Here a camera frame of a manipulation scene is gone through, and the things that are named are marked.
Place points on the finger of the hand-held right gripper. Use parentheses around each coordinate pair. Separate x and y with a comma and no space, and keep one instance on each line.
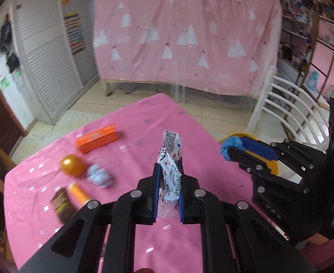
(260,148)
(255,163)

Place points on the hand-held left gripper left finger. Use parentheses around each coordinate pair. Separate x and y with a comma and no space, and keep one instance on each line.
(155,196)

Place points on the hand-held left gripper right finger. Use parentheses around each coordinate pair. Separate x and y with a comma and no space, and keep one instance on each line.
(189,202)

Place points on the blue cloth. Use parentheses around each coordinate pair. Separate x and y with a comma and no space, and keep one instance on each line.
(229,145)

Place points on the white printed wrapper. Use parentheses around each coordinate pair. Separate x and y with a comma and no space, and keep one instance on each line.
(169,165)

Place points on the orange yellow tube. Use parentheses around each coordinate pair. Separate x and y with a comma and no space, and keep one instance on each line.
(80,194)

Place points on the long orange box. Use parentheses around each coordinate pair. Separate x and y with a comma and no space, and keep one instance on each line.
(97,138)

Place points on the orange ball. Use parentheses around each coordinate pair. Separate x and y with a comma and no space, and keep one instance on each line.
(73,166)

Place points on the brown packet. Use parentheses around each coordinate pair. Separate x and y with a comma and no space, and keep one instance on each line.
(62,207)

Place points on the person's right forearm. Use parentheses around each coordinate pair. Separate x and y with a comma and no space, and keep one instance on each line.
(332,257)

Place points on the person's right hand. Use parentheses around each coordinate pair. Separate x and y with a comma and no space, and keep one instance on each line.
(317,238)

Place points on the person's left hand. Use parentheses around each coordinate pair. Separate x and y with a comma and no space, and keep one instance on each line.
(143,270)

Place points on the pink star tablecloth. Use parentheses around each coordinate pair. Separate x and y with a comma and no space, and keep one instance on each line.
(127,159)

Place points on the white chair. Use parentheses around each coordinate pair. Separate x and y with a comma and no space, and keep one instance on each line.
(283,85)

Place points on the cluttered metal shelf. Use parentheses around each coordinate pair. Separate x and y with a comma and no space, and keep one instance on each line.
(297,34)

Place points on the pink tree print curtain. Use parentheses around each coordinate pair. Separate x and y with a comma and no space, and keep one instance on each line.
(184,48)

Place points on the white slatted wardrobe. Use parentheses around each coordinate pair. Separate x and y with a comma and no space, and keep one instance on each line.
(47,62)

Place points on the small black hanging bag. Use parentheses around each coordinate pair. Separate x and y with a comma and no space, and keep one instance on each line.
(13,62)

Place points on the large black hanging bag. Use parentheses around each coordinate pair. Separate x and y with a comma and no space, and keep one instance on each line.
(6,34)

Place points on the colourful wall poster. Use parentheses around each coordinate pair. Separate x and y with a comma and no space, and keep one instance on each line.
(74,34)

